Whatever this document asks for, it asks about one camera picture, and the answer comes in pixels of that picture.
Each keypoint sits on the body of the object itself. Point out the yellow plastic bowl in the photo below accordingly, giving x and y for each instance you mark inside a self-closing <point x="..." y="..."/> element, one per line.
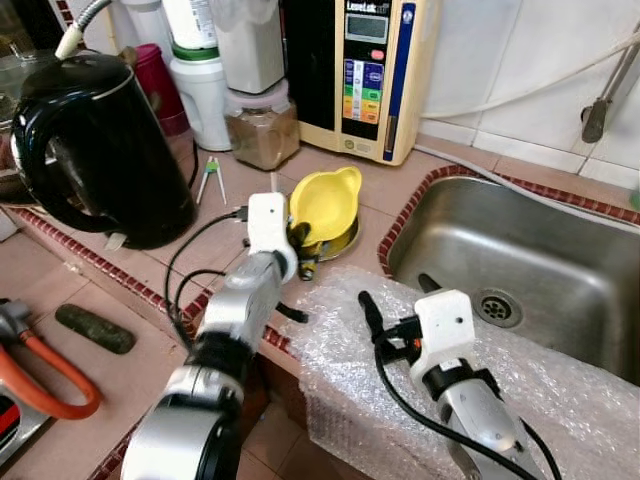
<point x="328" y="205"/>

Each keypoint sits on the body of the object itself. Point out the black electric kettle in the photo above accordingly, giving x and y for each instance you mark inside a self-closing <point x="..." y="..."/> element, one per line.
<point x="105" y="150"/>

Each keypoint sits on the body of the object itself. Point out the white jar with green lid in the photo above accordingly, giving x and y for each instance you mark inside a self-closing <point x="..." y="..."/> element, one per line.
<point x="200" y="100"/>

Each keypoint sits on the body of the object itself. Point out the translucent white plastic container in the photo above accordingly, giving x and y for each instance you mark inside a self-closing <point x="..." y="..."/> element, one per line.
<point x="250" y="45"/>

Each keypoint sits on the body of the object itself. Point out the grey metal tap lever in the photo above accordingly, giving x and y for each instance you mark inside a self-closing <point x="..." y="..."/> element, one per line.
<point x="595" y="120"/>

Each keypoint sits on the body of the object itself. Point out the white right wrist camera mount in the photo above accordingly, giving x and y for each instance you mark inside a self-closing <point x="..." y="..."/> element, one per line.
<point x="445" y="325"/>

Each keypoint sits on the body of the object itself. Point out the jar of brown powder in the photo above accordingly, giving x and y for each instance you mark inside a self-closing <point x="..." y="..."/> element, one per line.
<point x="262" y="135"/>

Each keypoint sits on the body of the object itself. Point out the steel gas stove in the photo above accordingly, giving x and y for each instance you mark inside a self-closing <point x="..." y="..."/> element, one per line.
<point x="15" y="430"/>

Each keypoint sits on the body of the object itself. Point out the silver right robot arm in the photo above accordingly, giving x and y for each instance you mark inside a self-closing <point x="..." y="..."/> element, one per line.
<point x="485" y="420"/>

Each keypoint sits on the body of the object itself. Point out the thin grey tube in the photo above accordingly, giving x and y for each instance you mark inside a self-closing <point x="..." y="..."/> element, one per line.
<point x="520" y="185"/>

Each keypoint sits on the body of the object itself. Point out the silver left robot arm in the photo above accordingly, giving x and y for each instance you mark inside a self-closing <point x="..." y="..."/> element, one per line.
<point x="190" y="410"/>

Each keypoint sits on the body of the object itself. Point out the magenta plastic cup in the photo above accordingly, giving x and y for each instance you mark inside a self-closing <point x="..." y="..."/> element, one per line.
<point x="160" y="90"/>

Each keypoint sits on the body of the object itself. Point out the green translucent bottle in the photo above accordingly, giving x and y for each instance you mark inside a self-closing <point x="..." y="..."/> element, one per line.
<point x="635" y="200"/>

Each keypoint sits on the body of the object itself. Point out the stainless steel sink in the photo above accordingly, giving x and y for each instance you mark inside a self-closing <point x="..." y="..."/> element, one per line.
<point x="530" y="260"/>

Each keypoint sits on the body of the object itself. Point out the white labelled bottle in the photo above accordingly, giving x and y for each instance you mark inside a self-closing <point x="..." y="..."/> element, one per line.
<point x="190" y="22"/>

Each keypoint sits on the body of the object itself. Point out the dark green whetstone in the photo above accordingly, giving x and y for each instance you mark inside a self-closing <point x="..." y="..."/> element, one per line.
<point x="95" y="328"/>

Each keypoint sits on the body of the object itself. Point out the cream water ionizer machine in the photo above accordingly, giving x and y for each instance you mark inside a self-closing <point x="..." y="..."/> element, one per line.
<point x="365" y="85"/>

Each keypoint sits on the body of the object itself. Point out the shallow steel bowl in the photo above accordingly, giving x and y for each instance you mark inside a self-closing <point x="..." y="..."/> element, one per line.
<point x="350" y="245"/>

